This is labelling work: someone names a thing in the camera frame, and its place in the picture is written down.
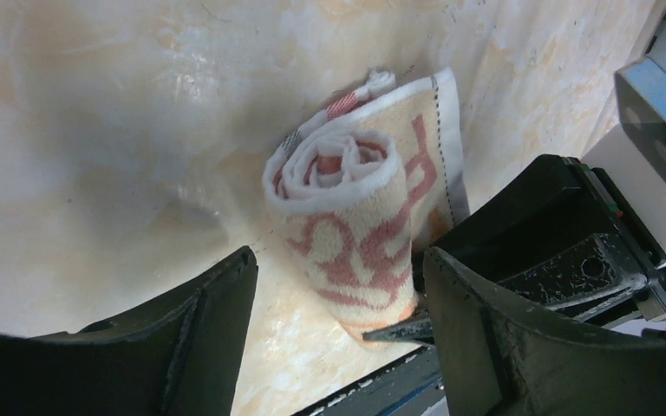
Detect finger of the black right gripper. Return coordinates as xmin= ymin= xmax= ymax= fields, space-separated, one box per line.
xmin=362 ymin=312 xmax=434 ymax=346

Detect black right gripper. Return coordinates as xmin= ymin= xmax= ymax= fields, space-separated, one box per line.
xmin=435 ymin=154 xmax=666 ymax=325

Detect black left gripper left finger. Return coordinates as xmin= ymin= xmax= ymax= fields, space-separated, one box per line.
xmin=0 ymin=246 xmax=258 ymax=415

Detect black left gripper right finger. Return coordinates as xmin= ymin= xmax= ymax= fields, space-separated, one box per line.
xmin=423 ymin=247 xmax=666 ymax=415

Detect grey orange printed cloth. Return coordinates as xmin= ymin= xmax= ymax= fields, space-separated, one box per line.
xmin=262 ymin=68 xmax=470 ymax=343

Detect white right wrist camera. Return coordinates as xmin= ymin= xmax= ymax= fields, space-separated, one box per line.
xmin=583 ymin=22 xmax=666 ymax=268

